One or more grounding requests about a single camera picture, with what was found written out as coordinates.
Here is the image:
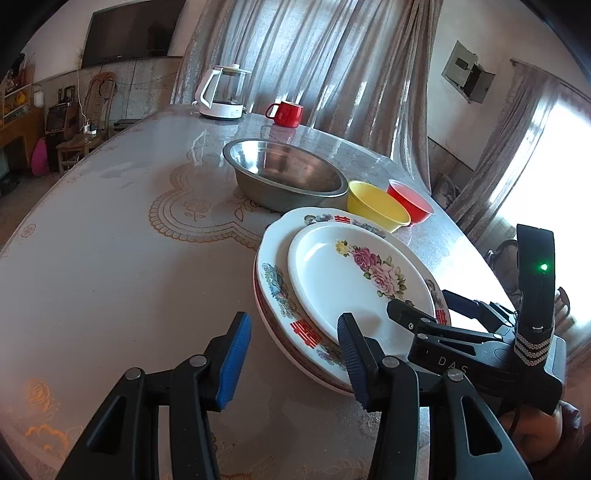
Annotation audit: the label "small white rose plate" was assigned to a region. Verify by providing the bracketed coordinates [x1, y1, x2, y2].
[287, 222, 435, 356]

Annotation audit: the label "white plate red characters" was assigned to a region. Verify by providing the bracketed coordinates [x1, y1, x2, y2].
[256, 207, 451, 393]

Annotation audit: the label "purple floral rimmed plate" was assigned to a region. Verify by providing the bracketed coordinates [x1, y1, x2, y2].
[252, 266, 353, 397]

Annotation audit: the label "large stainless steel bowl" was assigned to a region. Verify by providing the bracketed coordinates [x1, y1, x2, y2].
[222, 138, 349, 213]

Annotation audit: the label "person's right hand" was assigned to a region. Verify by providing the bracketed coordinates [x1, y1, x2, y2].
[499, 401, 582, 463]

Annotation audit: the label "red plastic bowl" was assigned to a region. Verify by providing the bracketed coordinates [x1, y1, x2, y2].
[387, 179, 434, 225]

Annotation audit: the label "yellow plastic bowl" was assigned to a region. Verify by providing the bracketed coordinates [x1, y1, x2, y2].
[346, 180, 411, 232]

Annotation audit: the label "side window curtain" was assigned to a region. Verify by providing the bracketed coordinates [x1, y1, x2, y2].
[445, 59, 574, 241]

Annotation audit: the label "red ceramic mug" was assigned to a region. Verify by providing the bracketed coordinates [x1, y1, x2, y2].
[264, 101, 304, 128]

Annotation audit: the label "beige window curtain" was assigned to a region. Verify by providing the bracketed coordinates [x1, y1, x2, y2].
[170, 1, 442, 186]

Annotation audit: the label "pink bag on floor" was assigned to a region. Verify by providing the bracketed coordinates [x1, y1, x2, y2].
[31, 138, 50, 177]

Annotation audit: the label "white glass electric kettle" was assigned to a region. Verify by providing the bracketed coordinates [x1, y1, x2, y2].
[192, 64, 250, 120]

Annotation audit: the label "wooden side cabinet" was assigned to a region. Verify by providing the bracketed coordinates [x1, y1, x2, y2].
[1, 63, 45, 177]

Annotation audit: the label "grey wall electrical box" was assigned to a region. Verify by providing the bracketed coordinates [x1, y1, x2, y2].
[442, 41, 496, 104]

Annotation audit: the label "wooden chair by wall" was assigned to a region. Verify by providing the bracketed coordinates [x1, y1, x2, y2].
[57, 71, 116, 174]

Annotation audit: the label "black wall television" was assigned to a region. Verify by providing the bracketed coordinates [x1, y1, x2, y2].
[81, 1, 185, 68]

